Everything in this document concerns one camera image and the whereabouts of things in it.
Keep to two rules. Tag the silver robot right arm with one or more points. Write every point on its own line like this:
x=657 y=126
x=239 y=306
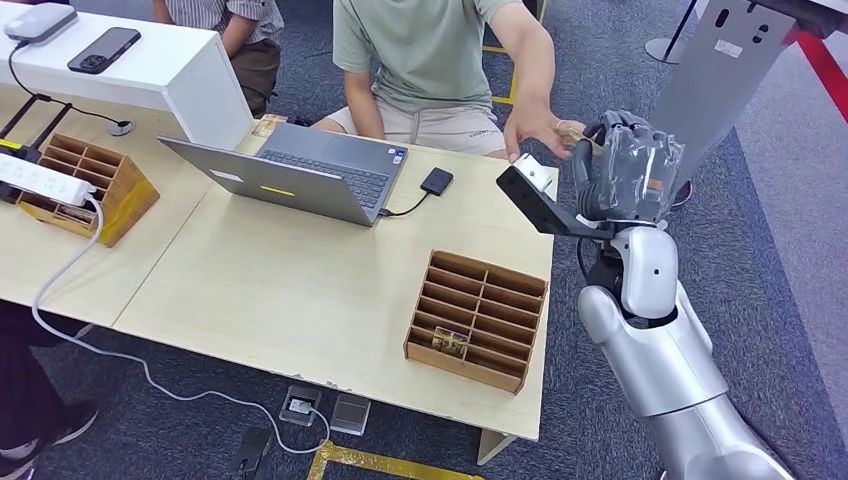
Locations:
x=662 y=358

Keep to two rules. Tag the grey laptop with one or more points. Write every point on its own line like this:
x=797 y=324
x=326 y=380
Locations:
x=285 y=182

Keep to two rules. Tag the black smartphone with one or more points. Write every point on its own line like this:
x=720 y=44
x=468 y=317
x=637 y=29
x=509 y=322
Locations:
x=104 y=50

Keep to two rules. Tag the person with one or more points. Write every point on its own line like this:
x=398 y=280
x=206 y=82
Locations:
x=242 y=40
x=417 y=53
x=26 y=384

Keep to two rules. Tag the yellow floor tape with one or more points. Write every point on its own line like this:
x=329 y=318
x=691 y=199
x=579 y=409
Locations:
x=384 y=464
x=510 y=89

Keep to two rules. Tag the black external drive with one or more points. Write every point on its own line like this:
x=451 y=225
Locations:
x=437 y=181

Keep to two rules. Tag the person's left hand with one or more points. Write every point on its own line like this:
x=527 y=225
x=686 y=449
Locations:
x=536 y=126

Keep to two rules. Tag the black metal stand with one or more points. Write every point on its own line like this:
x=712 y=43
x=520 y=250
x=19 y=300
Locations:
x=30 y=112

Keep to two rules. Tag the patterned card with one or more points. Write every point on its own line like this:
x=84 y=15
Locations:
x=573 y=136
x=450 y=341

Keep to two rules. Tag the colourful card pack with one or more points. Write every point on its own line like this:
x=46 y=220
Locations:
x=269 y=125

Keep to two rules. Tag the wooden furniture leg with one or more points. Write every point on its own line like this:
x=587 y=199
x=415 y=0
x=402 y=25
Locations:
x=538 y=10

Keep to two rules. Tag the wooden desk leg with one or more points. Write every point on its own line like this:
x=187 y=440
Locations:
x=493 y=447

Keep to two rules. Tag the white raised counter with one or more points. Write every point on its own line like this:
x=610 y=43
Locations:
x=166 y=73

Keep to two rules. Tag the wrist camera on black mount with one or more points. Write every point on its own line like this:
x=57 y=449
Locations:
x=540 y=202

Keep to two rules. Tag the floor socket box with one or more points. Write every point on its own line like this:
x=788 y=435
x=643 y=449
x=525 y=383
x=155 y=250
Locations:
x=299 y=404

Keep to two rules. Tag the person's left forearm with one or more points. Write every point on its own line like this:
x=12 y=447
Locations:
x=530 y=60

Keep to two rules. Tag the person's right forearm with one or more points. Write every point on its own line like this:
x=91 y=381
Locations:
x=364 y=106

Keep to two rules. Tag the grey mini computer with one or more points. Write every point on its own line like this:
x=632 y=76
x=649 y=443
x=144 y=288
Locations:
x=41 y=22

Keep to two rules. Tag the floor socket lid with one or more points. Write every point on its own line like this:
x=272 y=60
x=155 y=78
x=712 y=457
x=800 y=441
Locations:
x=350 y=415

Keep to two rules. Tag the wooden card organizer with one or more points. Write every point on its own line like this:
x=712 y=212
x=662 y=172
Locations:
x=484 y=311
x=122 y=192

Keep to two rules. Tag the silver kiosk stand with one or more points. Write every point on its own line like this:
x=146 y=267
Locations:
x=729 y=60

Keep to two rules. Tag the white power strip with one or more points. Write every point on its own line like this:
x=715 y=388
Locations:
x=40 y=179

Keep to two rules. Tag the stanchion with round base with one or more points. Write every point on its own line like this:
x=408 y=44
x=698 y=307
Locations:
x=662 y=52

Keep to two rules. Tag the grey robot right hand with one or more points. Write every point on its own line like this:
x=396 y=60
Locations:
x=629 y=172

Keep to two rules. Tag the dark red round floor object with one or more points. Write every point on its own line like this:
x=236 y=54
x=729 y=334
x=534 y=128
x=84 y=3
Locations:
x=682 y=193

